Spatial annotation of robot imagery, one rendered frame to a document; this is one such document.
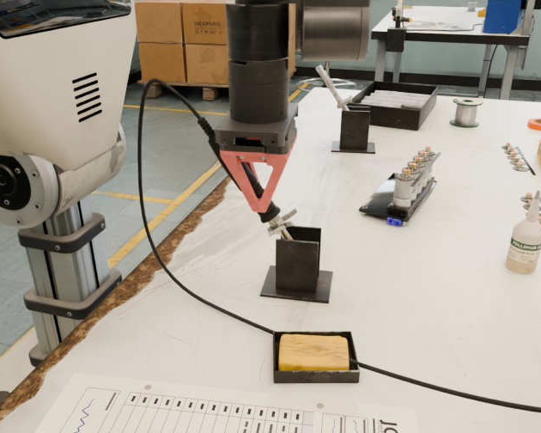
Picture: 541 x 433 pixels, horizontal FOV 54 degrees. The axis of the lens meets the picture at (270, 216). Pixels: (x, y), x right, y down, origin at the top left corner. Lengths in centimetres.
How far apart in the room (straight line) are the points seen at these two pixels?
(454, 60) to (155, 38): 262
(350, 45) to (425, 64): 474
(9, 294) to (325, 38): 178
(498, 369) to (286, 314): 21
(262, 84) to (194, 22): 391
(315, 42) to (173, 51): 402
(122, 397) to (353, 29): 37
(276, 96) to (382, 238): 29
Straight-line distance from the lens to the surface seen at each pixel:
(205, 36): 439
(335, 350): 50
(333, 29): 49
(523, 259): 68
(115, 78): 89
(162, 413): 47
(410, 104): 130
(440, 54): 521
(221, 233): 72
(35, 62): 75
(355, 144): 102
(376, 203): 79
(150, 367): 51
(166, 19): 448
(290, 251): 56
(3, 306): 206
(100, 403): 49
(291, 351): 49
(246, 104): 50
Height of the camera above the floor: 109
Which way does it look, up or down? 26 degrees down
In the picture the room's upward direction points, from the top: straight up
